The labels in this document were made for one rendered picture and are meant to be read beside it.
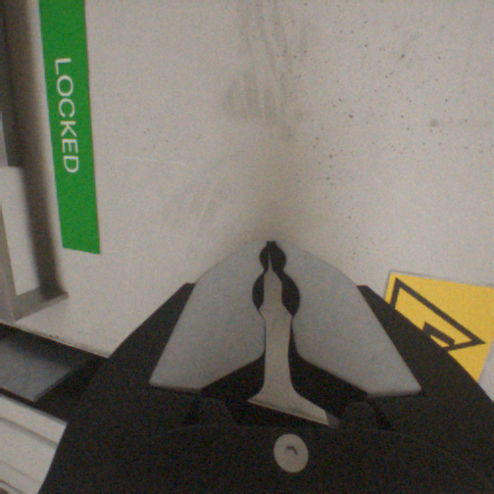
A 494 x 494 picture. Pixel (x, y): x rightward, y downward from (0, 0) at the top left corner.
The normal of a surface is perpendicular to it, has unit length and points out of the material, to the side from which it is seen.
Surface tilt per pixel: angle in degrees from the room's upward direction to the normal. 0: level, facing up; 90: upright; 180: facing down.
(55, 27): 90
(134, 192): 90
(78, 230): 90
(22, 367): 90
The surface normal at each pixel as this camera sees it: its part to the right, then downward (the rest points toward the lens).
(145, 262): -0.29, 0.23
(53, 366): 0.07, -0.96
